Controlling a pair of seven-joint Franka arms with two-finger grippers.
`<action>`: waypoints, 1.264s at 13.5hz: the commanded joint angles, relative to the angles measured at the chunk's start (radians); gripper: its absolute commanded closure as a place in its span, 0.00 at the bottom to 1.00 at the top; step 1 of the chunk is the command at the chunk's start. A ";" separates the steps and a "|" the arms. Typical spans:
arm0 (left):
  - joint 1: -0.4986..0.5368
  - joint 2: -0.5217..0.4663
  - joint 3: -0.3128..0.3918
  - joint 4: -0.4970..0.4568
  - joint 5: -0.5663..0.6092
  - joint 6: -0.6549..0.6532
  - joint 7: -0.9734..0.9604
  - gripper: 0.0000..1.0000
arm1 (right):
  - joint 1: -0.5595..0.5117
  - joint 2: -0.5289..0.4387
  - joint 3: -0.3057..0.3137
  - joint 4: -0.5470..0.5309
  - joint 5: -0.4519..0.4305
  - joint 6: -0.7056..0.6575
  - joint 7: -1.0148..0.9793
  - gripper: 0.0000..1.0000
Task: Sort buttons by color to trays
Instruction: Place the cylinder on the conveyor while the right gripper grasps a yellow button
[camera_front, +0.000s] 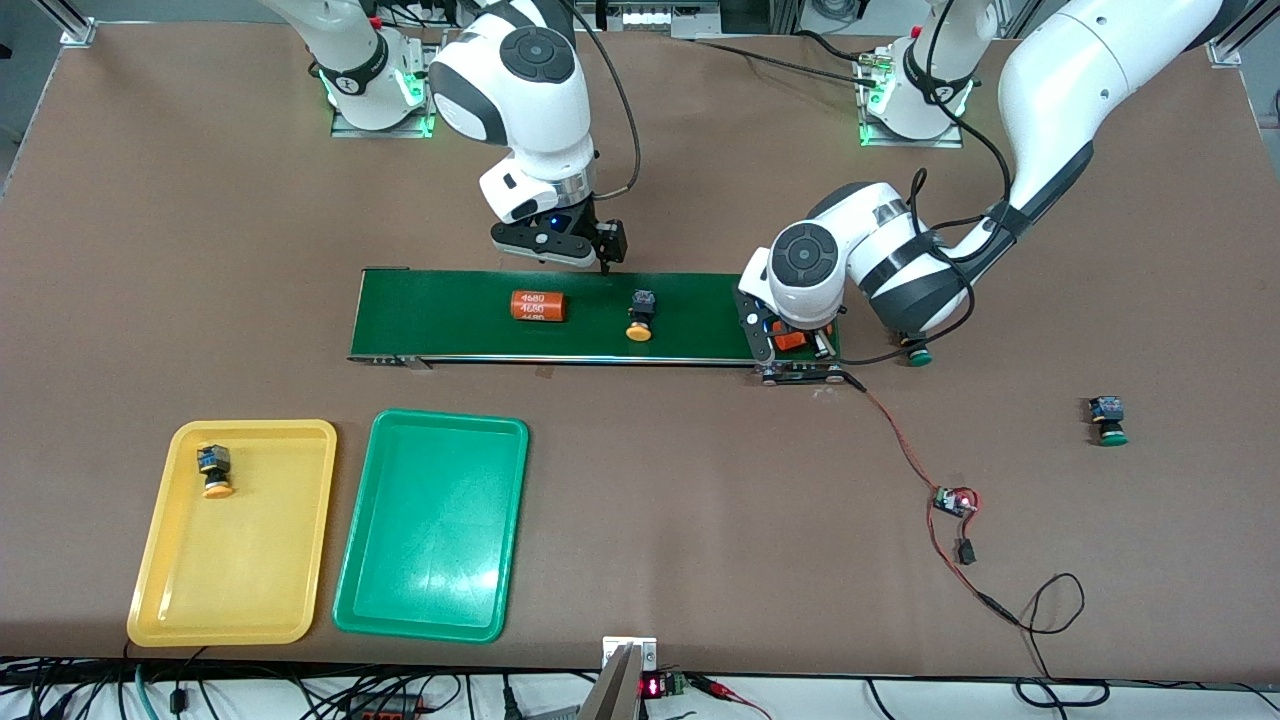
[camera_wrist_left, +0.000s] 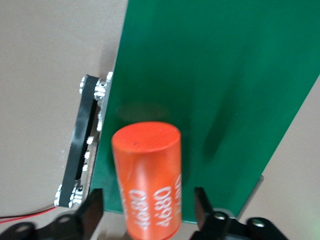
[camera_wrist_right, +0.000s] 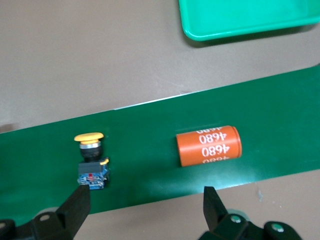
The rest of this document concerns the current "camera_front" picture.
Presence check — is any green conveyor belt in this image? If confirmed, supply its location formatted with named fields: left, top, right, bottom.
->
left=347, top=267, right=846, bottom=386

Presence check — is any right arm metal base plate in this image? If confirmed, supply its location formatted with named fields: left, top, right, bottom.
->
left=330, top=28, right=446, bottom=139

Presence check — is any green plastic tray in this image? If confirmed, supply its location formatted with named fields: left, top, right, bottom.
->
left=332, top=408, right=530, bottom=644

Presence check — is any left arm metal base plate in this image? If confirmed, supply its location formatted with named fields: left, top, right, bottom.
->
left=858, top=45, right=966, bottom=149

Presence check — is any red alligator clip lead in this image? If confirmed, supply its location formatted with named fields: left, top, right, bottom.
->
left=695, top=676, right=773, bottom=720

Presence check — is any black and red power strip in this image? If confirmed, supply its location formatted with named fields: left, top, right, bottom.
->
left=345, top=692, right=421, bottom=720

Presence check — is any black cable on table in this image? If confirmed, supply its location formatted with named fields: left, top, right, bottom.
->
left=690, top=28, right=886, bottom=89

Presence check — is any red and black wire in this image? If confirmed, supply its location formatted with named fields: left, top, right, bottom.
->
left=843, top=372, right=1021, bottom=626

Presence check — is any white light panel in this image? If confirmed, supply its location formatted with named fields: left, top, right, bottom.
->
left=620, top=3, right=717, bottom=31

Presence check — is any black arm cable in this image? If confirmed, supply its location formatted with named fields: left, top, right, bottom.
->
left=838, top=0, right=1016, bottom=366
left=570, top=0, right=643, bottom=201

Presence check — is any grey metal post bracket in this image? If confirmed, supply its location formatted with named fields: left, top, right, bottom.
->
left=575, top=636, right=659, bottom=720

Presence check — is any yellow plastic tray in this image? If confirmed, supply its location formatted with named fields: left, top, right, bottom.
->
left=126, top=419, right=339, bottom=647

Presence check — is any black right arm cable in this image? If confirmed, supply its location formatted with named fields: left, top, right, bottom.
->
left=570, top=0, right=643, bottom=201

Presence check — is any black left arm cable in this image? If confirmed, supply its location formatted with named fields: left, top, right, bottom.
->
left=838, top=0, right=1016, bottom=366

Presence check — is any thin black looped cable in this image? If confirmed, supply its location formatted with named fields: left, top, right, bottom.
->
left=985, top=572, right=1111, bottom=706

